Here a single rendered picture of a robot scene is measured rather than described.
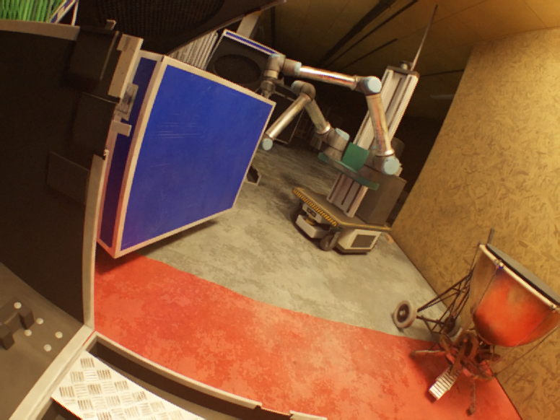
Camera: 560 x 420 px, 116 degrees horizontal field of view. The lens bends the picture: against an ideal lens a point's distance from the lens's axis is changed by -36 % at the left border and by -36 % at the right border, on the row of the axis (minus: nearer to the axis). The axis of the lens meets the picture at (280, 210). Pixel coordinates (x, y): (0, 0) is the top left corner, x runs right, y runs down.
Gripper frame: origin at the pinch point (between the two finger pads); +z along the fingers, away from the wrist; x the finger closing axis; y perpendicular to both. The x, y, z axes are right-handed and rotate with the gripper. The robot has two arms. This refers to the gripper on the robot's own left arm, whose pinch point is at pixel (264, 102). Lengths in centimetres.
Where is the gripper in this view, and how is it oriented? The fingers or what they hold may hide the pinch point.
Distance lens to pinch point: 184.7
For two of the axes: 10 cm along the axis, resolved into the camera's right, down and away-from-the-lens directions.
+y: -9.1, -3.1, 2.6
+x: -3.3, 1.9, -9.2
